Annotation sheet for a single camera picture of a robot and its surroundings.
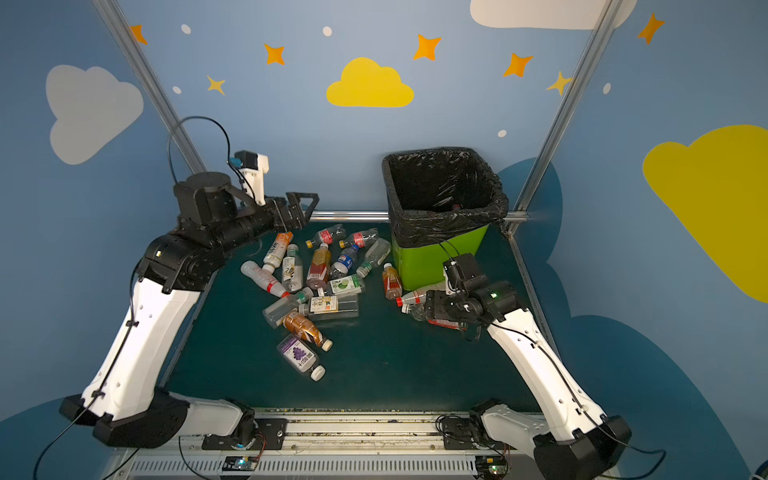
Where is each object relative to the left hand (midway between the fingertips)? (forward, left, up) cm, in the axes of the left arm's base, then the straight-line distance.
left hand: (305, 198), depth 60 cm
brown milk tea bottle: (-7, +8, -43) cm, 44 cm away
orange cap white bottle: (+22, +24, -43) cm, 54 cm away
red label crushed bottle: (-1, -28, -44) cm, 52 cm away
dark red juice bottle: (+14, +6, -42) cm, 45 cm away
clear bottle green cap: (+23, -13, -44) cm, 51 cm away
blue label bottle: (+19, -3, -43) cm, 47 cm away
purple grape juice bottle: (-16, +8, -45) cm, 48 cm away
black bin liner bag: (+36, -35, -26) cm, 57 cm away
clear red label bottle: (+29, -6, -43) cm, 52 cm away
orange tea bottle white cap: (+9, -19, -43) cm, 47 cm away
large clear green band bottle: (-2, +19, -46) cm, 49 cm away
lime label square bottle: (+8, -4, -44) cm, 45 cm away
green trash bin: (+9, -27, -35) cm, 45 cm away
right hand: (-9, -31, -27) cm, 42 cm away
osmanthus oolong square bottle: (-1, +1, -44) cm, 44 cm away
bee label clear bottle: (+13, +15, -42) cm, 47 cm away
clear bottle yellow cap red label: (+30, +6, -43) cm, 53 cm away
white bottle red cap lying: (+4, -26, -45) cm, 52 cm away
